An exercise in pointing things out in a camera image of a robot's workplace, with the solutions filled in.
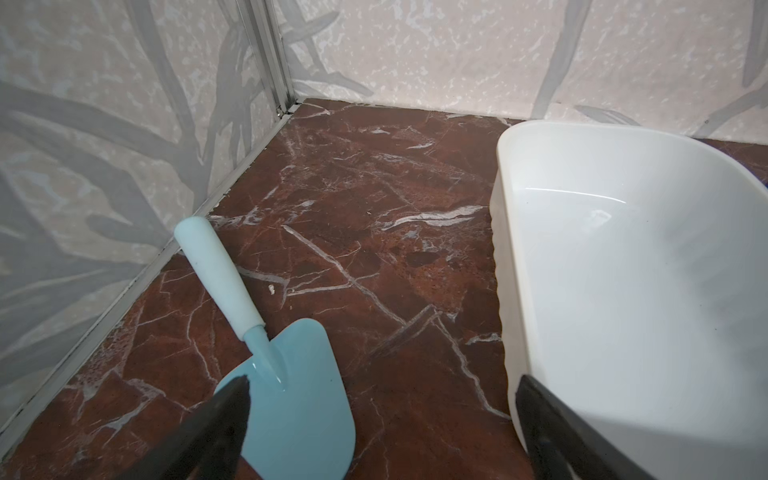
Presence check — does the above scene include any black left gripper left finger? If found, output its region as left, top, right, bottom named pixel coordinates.
left=118, top=376, right=251, bottom=479

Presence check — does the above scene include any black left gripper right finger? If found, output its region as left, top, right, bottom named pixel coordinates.
left=515, top=375, right=651, bottom=480

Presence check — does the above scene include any light blue toy trowel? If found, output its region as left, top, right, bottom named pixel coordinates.
left=174, top=216, right=356, bottom=479

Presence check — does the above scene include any white plastic bin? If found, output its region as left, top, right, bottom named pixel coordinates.
left=489, top=121, right=767, bottom=479

